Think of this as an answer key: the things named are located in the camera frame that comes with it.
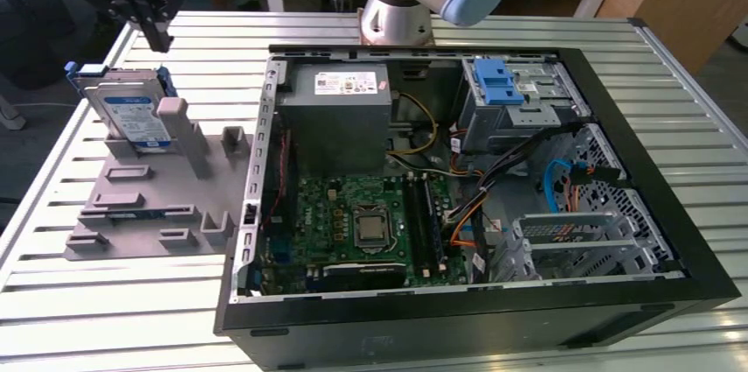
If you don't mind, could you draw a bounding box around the RAM stick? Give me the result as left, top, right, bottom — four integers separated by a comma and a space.
103, 210, 165, 220

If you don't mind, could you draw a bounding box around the black PC case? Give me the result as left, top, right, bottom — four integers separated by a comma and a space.
210, 43, 744, 371

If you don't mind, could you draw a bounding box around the orange wire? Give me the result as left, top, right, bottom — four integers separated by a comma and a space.
447, 196, 490, 250

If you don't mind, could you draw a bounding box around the metal optical drive cage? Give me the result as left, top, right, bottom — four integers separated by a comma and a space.
457, 56, 593, 155

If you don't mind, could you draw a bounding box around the black graphics card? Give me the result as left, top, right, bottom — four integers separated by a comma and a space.
318, 259, 409, 291

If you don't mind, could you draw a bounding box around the black cable bundle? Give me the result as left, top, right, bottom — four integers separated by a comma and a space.
441, 122, 589, 233

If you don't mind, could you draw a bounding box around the green motherboard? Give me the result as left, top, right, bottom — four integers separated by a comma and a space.
256, 172, 469, 297

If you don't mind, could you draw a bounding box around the grey parts rack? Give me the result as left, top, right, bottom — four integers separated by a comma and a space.
61, 97, 258, 263

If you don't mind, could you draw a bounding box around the blue data wire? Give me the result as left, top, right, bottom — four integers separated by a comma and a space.
542, 160, 573, 216

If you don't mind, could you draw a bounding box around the blue plastic drive latch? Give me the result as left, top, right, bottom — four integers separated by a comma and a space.
473, 59, 526, 106

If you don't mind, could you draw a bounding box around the CPU socket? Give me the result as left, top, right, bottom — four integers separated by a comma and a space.
348, 203, 399, 256

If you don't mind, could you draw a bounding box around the black RAM slot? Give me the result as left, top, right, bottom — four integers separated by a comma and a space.
405, 174, 431, 277

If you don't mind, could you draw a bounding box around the white stand foot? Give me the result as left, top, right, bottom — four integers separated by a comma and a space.
0, 94, 28, 131

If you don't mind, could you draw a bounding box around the hard disk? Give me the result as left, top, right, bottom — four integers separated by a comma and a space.
61, 61, 180, 157

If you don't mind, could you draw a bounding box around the grey power supply unit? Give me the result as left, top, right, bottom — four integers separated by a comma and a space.
274, 63, 394, 176

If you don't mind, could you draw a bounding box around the metal disk bay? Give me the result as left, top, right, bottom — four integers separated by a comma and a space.
502, 209, 673, 284

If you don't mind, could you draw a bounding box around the yellow wire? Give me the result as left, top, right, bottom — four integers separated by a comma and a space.
386, 90, 441, 157

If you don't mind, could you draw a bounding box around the silver CPU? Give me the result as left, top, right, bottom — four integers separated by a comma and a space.
355, 215, 391, 245

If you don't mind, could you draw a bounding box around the black mesh bin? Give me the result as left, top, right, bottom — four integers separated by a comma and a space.
0, 0, 99, 88

